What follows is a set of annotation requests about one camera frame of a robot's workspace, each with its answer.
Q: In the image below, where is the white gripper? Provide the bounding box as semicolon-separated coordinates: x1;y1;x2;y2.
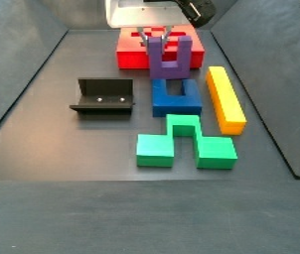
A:
105;0;189;50

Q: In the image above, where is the purple U-shaped block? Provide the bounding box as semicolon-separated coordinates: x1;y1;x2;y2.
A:
148;36;193;79

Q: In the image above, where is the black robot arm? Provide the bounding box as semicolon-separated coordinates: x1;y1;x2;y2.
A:
105;0;218;45

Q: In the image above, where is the red board with slots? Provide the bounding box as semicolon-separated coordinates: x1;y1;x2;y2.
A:
116;25;206;69

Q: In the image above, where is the blue U-shaped block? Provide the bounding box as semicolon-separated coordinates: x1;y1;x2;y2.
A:
152;79;203;117

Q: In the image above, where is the yellow long bar block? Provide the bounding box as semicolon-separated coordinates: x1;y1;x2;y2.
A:
207;66;247;135

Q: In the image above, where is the green zigzag block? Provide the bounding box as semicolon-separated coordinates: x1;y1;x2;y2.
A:
136;114;238;170

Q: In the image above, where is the black angle bracket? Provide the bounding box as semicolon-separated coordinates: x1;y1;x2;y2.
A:
70;77;135;114

